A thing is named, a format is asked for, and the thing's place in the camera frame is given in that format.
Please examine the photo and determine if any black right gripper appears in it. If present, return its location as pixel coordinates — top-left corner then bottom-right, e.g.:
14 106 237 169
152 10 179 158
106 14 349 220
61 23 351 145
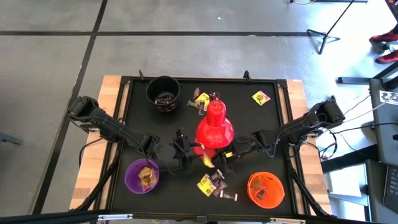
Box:
213 141 254 175

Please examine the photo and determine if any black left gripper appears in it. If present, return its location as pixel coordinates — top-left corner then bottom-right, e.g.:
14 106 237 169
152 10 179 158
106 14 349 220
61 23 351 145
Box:
155 128 206 172

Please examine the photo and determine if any red candy clear wrapper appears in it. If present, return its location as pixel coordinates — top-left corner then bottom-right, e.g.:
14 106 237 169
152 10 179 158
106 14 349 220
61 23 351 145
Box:
213 180 228 197

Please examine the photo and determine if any orange candy clear wrapper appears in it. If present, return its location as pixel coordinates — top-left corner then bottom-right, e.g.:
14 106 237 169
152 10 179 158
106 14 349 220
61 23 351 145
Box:
250 179 270 200

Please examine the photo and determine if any purple plastic bucket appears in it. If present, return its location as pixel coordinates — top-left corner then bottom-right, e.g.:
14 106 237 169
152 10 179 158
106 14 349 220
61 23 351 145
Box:
124 158 160 195

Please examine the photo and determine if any black jack-o-lantern bucket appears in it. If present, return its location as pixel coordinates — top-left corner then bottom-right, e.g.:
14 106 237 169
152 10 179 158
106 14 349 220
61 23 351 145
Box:
146 75 181 113

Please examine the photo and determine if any red desk lamp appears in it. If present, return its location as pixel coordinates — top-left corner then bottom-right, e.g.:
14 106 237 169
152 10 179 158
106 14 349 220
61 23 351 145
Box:
193 99 235 161

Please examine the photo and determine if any orange plastic bucket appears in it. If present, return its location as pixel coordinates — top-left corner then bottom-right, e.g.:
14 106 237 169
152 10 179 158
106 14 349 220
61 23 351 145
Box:
247 172 285 210

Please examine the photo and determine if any black tripod stand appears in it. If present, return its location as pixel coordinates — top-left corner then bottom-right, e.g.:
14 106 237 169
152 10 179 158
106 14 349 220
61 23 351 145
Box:
306 0 357 55

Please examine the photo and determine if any grey desk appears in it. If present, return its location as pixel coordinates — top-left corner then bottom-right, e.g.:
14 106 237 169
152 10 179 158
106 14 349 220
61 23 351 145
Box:
368 77 398 166

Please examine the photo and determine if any dark laptop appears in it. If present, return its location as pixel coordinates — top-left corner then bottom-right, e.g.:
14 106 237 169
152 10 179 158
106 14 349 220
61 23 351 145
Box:
382 164 398 215

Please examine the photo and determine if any white printed marker sheet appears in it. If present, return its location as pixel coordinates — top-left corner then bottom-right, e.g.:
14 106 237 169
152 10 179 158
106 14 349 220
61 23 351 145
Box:
378 90 398 106

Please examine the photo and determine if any dark metal floor foot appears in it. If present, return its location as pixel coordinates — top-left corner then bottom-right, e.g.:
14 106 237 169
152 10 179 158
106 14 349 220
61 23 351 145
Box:
0 132 24 146

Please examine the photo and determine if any person's foot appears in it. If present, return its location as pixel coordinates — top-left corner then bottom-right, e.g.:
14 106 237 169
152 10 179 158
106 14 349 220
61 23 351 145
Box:
375 49 398 65
369 29 398 44

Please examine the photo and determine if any black aluminium table frame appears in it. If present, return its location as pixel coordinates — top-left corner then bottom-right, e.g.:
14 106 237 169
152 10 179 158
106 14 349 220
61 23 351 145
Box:
70 70 335 223

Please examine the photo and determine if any silver frame bracket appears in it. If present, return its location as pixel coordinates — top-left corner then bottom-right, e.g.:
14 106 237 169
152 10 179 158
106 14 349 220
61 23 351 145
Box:
97 213 134 222
269 217 307 224

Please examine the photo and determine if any black floor cable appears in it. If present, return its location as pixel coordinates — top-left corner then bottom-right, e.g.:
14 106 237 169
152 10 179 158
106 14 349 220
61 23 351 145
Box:
329 122 398 135

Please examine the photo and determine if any black desk leg frame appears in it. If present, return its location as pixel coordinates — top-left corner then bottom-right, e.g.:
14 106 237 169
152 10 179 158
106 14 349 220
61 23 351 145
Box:
337 62 398 91

